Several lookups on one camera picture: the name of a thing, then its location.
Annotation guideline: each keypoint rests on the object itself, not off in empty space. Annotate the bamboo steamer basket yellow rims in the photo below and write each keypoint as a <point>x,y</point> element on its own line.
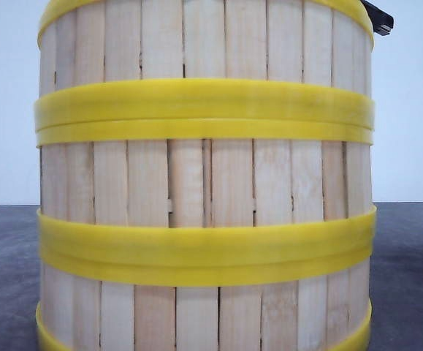
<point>207,179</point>

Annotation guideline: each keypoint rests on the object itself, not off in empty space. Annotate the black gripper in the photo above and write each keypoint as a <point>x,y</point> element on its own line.
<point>382,22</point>

